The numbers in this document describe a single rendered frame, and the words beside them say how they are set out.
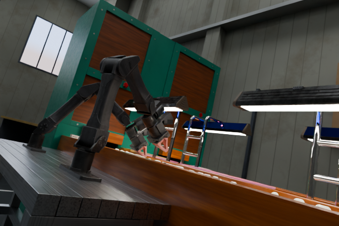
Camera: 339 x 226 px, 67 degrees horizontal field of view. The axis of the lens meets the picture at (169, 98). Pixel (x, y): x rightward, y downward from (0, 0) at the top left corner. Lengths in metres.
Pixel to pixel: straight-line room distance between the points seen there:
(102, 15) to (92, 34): 0.17
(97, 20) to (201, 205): 1.63
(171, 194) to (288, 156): 2.72
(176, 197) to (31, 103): 8.51
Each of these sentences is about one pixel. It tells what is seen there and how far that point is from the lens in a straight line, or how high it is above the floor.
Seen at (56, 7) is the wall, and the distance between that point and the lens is 9.81.
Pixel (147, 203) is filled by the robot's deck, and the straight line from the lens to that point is 0.68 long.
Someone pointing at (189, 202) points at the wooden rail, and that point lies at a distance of 0.69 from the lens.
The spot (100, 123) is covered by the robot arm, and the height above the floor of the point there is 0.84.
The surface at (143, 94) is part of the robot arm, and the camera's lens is 1.05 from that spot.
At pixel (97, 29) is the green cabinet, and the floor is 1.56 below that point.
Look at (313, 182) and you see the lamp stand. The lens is 1.04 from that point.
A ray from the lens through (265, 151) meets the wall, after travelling 3.51.
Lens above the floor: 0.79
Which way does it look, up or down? 12 degrees up
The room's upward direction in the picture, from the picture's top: 14 degrees clockwise
